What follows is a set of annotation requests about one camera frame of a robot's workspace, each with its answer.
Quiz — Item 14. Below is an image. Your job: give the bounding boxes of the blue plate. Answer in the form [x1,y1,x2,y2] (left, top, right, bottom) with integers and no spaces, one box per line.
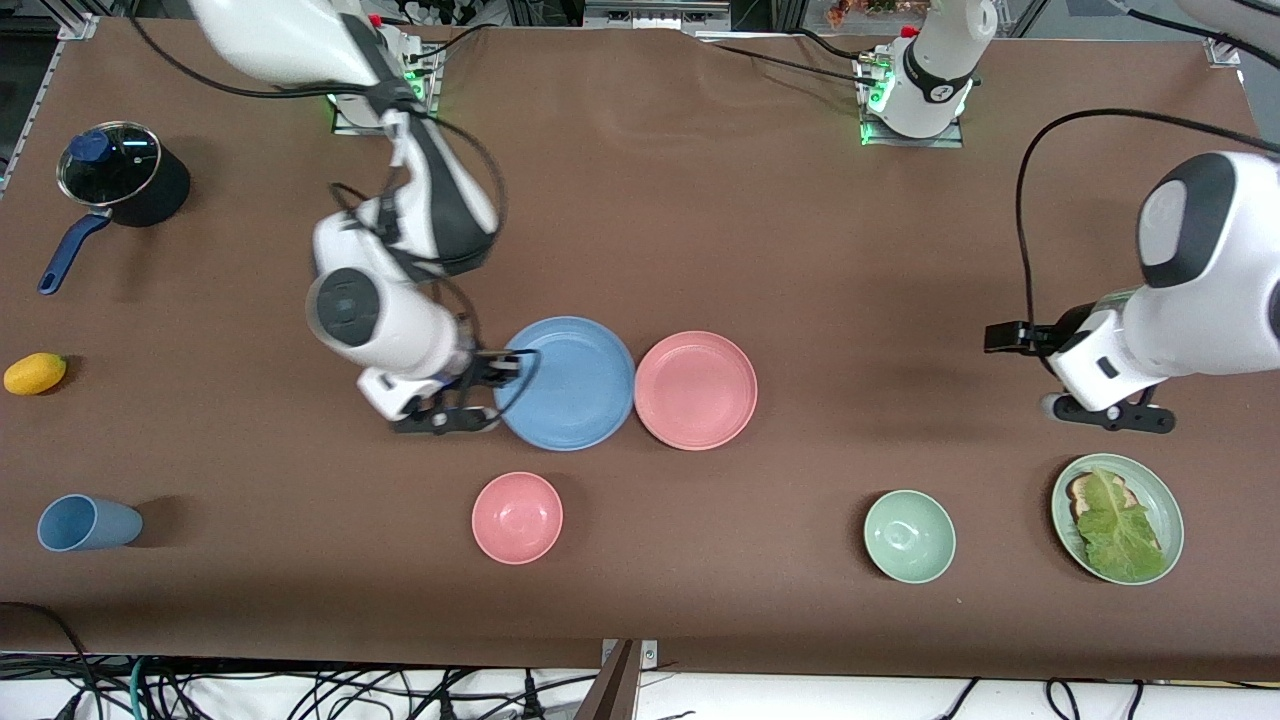
[493,316,637,452]

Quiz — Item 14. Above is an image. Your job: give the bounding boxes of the pink plate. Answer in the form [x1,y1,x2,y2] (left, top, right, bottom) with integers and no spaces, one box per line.
[634,331,759,452]

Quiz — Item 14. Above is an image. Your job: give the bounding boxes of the pink bowl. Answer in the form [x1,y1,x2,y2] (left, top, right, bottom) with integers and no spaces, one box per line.
[471,471,564,566]

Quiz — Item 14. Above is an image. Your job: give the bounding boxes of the brown table mat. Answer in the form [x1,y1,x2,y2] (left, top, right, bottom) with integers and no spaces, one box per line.
[0,18,1280,683]

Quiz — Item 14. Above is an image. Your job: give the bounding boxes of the toasted bread slice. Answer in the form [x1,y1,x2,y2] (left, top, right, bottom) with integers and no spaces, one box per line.
[1066,473,1141,521]

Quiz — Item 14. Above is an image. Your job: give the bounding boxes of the green plate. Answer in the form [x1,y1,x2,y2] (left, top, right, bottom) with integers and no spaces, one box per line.
[1050,453,1185,586]

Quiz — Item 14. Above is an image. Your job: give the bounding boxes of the green lettuce leaf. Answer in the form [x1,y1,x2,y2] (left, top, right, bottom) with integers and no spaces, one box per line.
[1073,467,1169,583]

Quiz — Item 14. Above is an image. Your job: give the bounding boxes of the green bowl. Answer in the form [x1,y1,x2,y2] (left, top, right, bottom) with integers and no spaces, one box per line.
[863,489,957,585]

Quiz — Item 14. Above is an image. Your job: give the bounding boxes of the dark diagonal bar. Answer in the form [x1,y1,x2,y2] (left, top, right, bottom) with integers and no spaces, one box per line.
[575,640,641,720]

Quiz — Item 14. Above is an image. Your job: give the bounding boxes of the orange artificial flowers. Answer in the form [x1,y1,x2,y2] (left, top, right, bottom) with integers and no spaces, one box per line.
[828,0,936,29]

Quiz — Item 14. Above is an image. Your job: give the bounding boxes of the grey metal fixture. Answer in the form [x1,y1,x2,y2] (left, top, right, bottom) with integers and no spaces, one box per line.
[583,0,731,31]

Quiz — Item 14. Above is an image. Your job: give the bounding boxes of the blue cup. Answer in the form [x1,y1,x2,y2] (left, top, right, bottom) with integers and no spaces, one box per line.
[37,494,144,553]

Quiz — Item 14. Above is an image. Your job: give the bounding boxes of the glass lid blue knob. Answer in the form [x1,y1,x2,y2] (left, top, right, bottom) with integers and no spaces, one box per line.
[57,122,161,208]

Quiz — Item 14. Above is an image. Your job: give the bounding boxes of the yellow lemon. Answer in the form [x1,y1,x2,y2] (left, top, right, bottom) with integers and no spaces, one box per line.
[3,352,68,396]

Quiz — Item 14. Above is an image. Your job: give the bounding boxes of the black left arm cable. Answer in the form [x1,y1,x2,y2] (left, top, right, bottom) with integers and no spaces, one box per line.
[1015,0,1280,331]

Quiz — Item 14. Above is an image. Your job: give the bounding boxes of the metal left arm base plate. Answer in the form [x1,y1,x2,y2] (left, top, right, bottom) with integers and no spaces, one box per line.
[860,55,966,149]

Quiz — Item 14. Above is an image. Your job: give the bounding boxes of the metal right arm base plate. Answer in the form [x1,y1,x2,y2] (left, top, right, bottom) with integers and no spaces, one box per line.
[330,45,439,136]

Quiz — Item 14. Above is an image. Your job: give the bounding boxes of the metal table bracket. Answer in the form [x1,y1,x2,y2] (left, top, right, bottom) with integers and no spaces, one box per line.
[600,638,659,671]

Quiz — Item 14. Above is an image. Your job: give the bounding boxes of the black base cable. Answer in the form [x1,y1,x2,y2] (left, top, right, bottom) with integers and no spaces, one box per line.
[790,28,881,66]
[700,38,886,91]
[405,22,501,66]

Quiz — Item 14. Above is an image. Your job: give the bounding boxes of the black pot blue handle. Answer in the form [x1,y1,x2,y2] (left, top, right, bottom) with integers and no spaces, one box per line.
[38,122,192,297]

